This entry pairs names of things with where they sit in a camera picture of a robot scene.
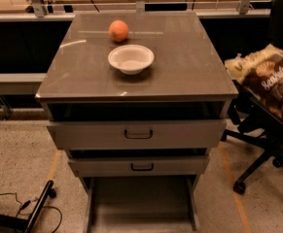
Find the grey bottom drawer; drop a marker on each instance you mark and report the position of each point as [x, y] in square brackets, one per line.
[139, 166]

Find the brown chip bag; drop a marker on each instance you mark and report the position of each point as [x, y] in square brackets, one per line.
[262, 73]

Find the black office chair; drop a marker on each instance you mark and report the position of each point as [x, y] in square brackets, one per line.
[256, 124]

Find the grey metal drawer cabinet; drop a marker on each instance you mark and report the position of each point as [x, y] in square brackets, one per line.
[186, 81]

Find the white paper bowl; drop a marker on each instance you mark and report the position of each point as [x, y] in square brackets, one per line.
[131, 59]

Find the orange round fruit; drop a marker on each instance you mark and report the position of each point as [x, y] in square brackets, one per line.
[118, 30]

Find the grey drawer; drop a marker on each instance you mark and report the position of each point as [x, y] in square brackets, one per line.
[139, 166]
[137, 135]

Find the grey middle drawer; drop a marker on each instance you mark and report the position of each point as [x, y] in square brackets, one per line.
[137, 135]

